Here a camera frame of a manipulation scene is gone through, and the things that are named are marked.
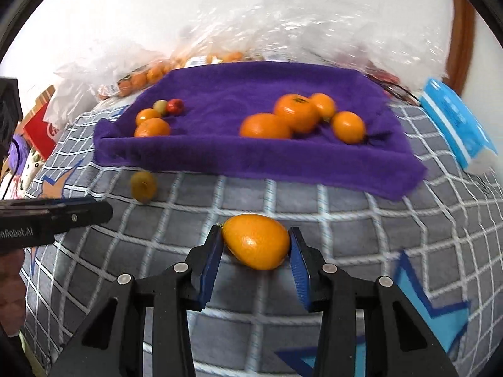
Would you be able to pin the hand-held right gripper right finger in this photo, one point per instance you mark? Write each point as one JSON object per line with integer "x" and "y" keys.
{"x": 300, "y": 275}

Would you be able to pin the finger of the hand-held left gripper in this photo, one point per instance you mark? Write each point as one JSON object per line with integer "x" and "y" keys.
{"x": 59, "y": 203}
{"x": 84, "y": 214}

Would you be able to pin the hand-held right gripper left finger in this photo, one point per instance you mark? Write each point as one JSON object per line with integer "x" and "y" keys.
{"x": 210, "y": 271}

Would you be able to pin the small green fruit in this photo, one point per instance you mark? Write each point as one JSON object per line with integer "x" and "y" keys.
{"x": 143, "y": 185}
{"x": 159, "y": 105}

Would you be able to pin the purple towel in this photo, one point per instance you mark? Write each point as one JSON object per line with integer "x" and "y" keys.
{"x": 235, "y": 157}

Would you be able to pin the small red fruit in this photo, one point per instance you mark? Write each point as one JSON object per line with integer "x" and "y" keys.
{"x": 175, "y": 107}

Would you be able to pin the large stemmed tangerine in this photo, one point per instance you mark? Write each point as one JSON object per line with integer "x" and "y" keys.
{"x": 296, "y": 112}

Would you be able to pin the person's left hand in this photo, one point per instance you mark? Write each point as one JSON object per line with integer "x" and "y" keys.
{"x": 11, "y": 286}

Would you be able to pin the white plush toy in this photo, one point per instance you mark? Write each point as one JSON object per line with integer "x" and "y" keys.
{"x": 29, "y": 169}

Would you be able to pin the grey checked star blanket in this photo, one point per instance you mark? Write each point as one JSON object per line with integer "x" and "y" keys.
{"x": 177, "y": 220}

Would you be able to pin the purple plush toy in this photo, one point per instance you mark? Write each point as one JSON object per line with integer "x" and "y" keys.
{"x": 17, "y": 145}

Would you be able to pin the red paper gift bag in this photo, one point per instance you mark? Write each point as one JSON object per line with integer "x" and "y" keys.
{"x": 39, "y": 127}

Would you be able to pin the white plastic bag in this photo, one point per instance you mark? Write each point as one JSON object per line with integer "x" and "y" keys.
{"x": 66, "y": 102}

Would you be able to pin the labelled clear bag of tangerines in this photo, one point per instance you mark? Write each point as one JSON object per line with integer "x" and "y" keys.
{"x": 212, "y": 55}

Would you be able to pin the blue tissue pack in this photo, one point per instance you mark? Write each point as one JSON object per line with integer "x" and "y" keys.
{"x": 456, "y": 125}

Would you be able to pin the crumpled clear plastic bag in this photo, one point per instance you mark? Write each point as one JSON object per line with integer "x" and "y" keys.
{"x": 283, "y": 19}

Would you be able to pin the brown wooden door frame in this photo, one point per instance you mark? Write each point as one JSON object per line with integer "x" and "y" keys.
{"x": 463, "y": 35}

